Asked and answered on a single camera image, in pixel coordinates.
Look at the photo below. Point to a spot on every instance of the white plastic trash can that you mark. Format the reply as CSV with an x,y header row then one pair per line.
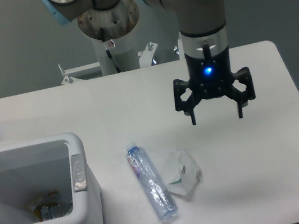
x,y
35,167

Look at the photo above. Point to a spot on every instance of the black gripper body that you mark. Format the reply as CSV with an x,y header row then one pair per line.
x,y
211,78

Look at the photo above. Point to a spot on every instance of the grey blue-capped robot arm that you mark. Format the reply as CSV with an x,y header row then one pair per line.
x,y
110,24

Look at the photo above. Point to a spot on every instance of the crushed clear plastic bottle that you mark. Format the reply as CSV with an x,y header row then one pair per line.
x,y
151,182

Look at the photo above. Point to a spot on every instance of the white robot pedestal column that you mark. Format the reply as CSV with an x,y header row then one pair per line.
x,y
124,49

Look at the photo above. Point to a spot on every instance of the white pedestal base bracket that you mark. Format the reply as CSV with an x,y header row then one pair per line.
x,y
146,58

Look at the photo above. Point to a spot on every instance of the trash inside the can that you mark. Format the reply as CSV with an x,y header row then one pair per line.
x,y
48,207

